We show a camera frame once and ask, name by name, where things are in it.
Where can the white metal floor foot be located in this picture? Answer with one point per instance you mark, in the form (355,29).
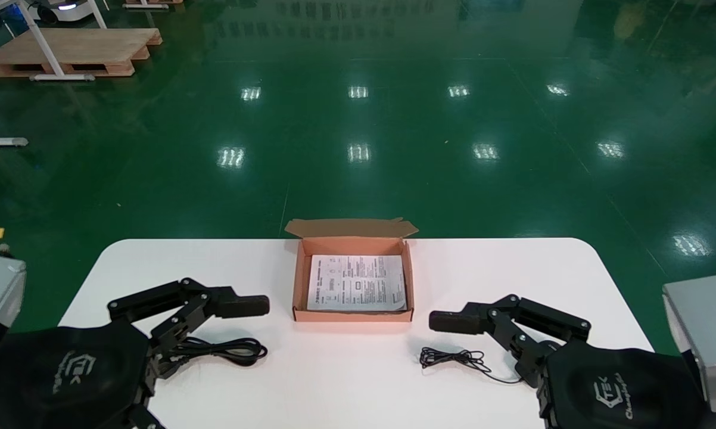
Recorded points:
(0,141)

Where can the white printed instruction sheet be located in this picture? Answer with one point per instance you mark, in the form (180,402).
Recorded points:
(358,283)

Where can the small wooden pallet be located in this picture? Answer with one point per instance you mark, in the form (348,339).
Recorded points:
(149,3)

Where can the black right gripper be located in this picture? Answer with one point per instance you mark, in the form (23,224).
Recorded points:
(620,393)

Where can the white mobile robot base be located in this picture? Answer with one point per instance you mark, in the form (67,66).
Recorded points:
(66,7)

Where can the large wooden pallet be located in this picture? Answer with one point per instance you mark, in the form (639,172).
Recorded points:
(72,50)

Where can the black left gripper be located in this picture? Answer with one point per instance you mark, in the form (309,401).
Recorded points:
(66,381)

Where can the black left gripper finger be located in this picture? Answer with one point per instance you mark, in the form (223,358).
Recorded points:
(242,305)

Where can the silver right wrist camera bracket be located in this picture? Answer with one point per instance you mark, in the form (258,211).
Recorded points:
(706,333)

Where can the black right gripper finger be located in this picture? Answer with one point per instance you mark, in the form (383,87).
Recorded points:
(453,322)

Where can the orange cardboard storage box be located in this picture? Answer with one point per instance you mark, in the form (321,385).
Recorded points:
(352,228)

